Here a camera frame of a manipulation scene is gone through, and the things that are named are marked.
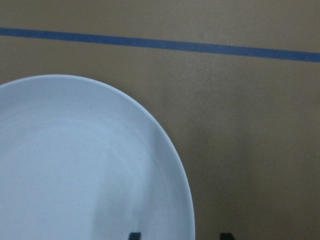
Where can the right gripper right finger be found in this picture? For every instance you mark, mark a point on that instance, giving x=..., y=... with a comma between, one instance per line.
x=226, y=236

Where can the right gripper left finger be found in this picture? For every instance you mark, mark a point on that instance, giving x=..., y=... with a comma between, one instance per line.
x=134, y=236

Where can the blue plate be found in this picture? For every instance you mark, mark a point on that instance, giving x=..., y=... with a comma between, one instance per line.
x=81, y=160

